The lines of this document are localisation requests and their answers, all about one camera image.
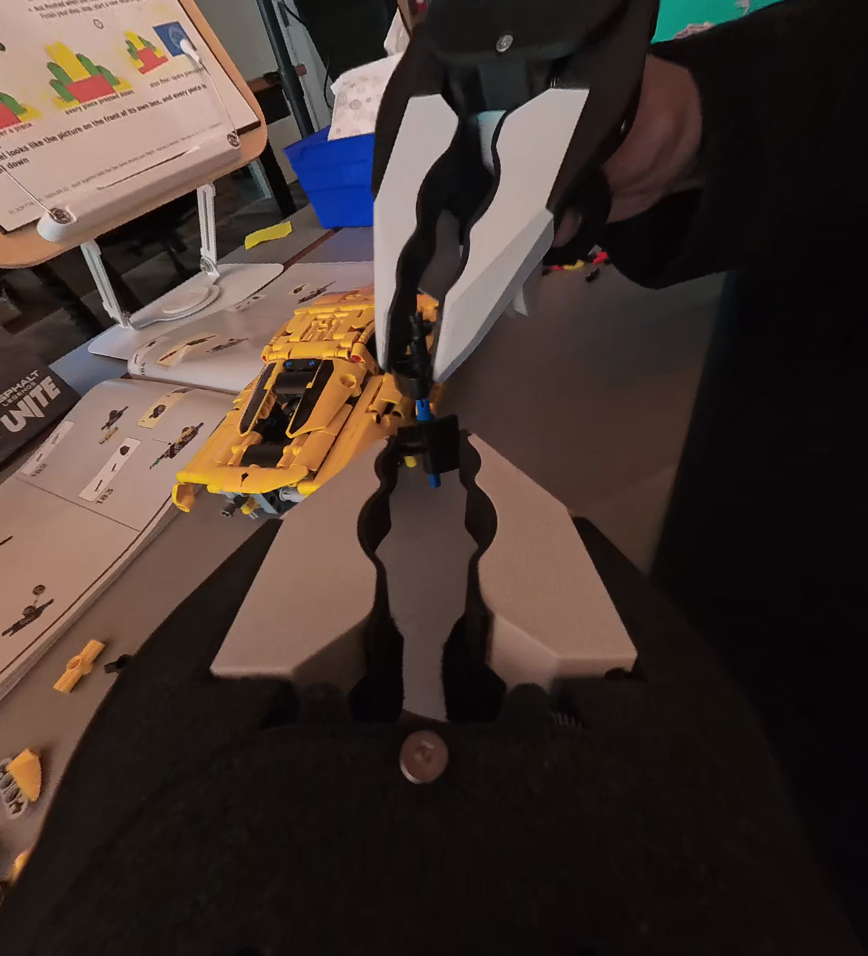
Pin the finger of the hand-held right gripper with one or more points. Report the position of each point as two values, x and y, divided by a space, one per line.
523 209
396 209

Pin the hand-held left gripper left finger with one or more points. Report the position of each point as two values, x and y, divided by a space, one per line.
307 597

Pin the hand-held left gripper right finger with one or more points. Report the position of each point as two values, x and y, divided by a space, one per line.
553 597

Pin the small yellow black brick assembly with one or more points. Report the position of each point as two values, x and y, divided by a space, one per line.
441 444

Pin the person's right forearm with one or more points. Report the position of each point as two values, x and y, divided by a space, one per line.
777 149

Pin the grey desk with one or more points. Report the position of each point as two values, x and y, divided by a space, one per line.
590 373

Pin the person's right hand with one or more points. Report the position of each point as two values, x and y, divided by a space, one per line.
665 149

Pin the blue storage bin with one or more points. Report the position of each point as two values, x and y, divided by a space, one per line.
336 187

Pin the scattered small brick pins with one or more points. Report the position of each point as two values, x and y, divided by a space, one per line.
576 263

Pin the patterned white paper bag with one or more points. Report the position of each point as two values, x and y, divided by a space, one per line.
359 97

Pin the yellow tape piece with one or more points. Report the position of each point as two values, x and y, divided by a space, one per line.
269 235

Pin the yellow brick toy car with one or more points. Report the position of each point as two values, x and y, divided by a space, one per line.
307 418

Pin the black tripod pole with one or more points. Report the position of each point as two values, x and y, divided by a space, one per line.
284 67

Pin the single yellow brick connector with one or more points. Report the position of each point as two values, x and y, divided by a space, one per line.
79 666

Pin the open instruction booklet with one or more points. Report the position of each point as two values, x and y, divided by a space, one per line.
68 538

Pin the person's torso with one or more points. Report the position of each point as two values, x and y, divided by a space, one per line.
815 597

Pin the wooden board document stand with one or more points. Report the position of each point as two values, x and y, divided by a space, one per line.
105 246

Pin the printed instruction sheet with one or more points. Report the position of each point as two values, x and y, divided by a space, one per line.
105 112

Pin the pile of loose brick pieces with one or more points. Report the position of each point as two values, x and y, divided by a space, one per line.
19 777

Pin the toy car box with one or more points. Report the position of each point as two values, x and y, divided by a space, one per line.
0 358

